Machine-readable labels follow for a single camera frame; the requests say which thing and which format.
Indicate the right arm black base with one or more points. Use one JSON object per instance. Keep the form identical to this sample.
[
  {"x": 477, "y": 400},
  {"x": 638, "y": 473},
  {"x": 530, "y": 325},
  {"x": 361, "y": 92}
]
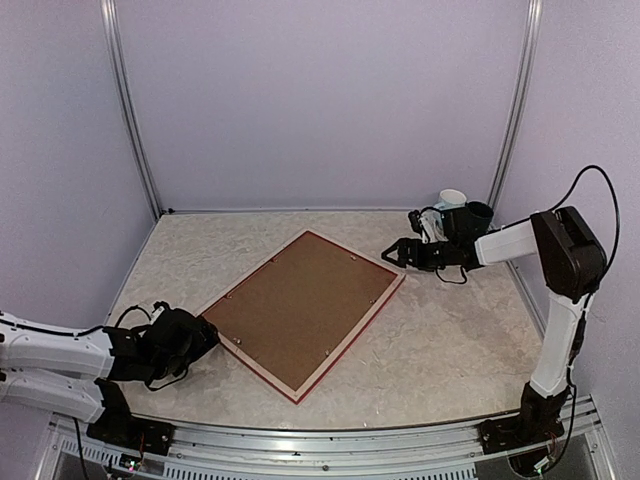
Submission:
[{"x": 537, "y": 420}]

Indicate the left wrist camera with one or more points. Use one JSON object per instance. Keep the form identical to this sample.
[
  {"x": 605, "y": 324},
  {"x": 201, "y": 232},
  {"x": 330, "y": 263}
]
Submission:
[{"x": 158, "y": 308}]

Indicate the left aluminium corner post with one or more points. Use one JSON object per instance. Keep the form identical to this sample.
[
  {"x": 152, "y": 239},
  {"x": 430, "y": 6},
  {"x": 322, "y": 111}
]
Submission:
[{"x": 118, "y": 65}]

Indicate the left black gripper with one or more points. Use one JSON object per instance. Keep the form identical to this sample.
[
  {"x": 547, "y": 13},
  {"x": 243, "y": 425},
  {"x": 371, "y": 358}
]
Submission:
[{"x": 199, "y": 345}]

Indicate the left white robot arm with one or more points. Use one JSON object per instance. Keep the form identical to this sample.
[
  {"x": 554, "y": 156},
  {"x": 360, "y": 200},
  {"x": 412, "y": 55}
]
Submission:
[{"x": 77, "y": 373}]

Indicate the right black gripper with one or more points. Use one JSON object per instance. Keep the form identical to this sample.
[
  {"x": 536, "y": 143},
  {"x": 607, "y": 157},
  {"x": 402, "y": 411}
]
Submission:
[{"x": 405, "y": 244}]

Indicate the aluminium front rail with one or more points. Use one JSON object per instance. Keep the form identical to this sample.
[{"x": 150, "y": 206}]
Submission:
[{"x": 438, "y": 451}]

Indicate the aluminium corner post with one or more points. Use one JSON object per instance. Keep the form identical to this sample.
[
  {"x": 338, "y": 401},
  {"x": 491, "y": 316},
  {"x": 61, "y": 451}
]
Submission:
[
  {"x": 518, "y": 102},
  {"x": 118, "y": 65}
]

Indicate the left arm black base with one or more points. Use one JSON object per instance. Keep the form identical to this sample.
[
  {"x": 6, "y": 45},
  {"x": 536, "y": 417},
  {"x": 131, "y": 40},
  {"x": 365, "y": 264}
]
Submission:
[{"x": 116, "y": 425}]

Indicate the light blue mug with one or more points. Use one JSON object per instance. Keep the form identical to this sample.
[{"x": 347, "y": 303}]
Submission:
[{"x": 450, "y": 199}]

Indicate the wooden red picture frame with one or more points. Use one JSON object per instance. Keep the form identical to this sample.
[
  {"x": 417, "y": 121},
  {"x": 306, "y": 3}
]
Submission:
[{"x": 370, "y": 315}]

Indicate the right aluminium corner post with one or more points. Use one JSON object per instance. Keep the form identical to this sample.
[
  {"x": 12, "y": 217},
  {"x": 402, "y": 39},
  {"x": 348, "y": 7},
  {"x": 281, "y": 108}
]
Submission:
[{"x": 518, "y": 102}]

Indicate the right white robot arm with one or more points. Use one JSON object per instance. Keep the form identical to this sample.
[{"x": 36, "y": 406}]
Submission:
[{"x": 572, "y": 259}]

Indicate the dark green mug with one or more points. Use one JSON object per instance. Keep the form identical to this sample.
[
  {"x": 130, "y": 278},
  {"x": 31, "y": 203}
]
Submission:
[{"x": 480, "y": 216}]

